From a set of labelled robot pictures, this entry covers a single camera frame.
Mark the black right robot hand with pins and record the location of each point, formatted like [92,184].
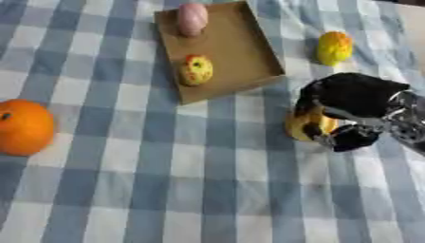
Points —
[354,93]

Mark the yellow round toy fruit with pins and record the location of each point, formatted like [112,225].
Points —
[310,121]

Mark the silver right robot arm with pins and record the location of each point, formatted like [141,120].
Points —
[410,121]

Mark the tan cardboard box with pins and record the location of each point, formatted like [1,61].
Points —
[220,50]

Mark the yellow orange bumpy toy fruit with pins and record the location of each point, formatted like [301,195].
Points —
[334,48]

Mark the yellow red-spotted toy fruit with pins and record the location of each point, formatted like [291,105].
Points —
[195,70]

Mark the pink oval toy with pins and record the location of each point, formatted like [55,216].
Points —
[192,19]

